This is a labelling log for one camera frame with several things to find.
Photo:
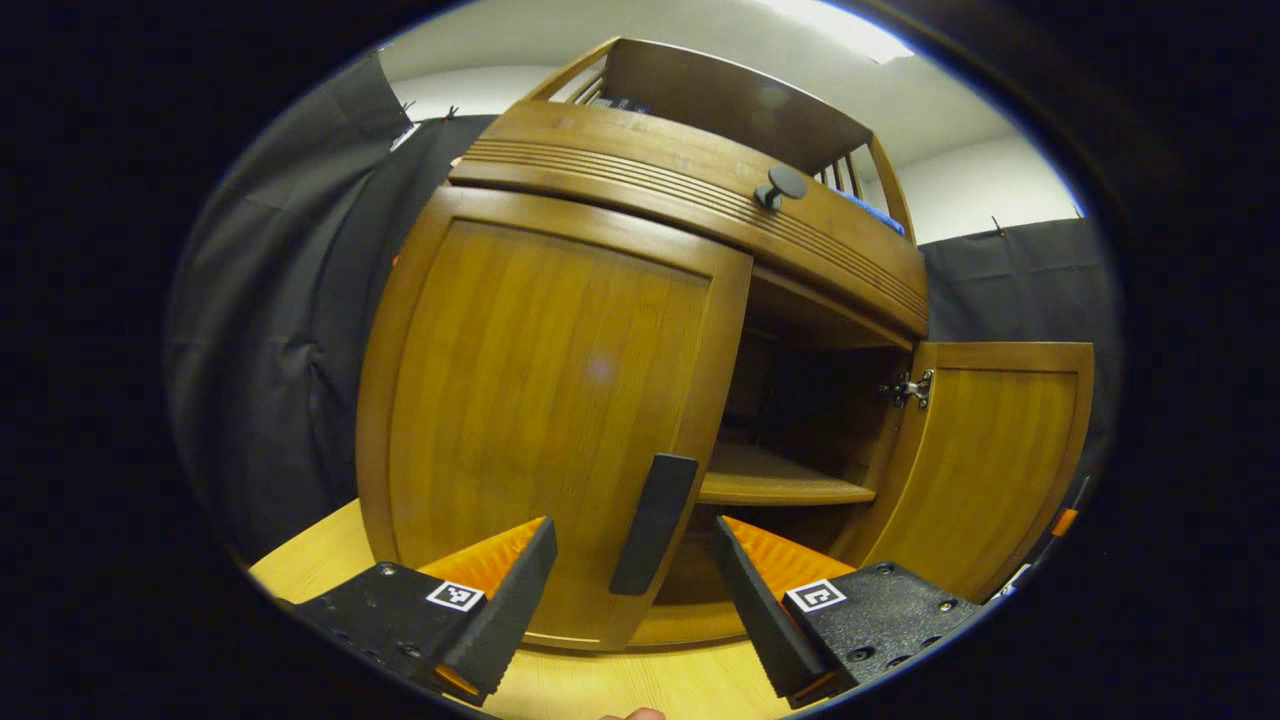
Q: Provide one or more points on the metal door hinge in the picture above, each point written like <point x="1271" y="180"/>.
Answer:
<point x="908" y="389"/>

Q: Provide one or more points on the wooden double-door shoe cabinet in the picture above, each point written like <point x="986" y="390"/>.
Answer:
<point x="700" y="100"/>

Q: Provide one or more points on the wooden cabinet door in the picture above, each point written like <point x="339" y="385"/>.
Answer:
<point x="540" y="380"/>
<point x="990" y="460"/>

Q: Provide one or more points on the blue towel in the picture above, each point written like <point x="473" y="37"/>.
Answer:
<point x="875" y="213"/>

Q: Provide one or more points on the black backdrop cloth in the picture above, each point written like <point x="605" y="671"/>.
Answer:
<point x="280" y="350"/>

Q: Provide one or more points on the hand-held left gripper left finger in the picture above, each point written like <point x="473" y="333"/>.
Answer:
<point x="510" y="620"/>

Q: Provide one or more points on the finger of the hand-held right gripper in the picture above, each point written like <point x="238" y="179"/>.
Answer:
<point x="1064" y="521"/>

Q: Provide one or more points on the large ceiling light panel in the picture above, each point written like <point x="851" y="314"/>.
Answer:
<point x="845" y="28"/>

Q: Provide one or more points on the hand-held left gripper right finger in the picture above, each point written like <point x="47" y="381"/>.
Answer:
<point x="765" y="620"/>

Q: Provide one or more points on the wooden inner shelf board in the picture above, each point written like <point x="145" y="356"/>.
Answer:
<point x="770" y="480"/>

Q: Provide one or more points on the wooden cabinet drawer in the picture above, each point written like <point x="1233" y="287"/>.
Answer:
<point x="640" y="150"/>

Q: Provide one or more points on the round black drawer knob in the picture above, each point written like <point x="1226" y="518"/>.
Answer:
<point x="783" y="185"/>

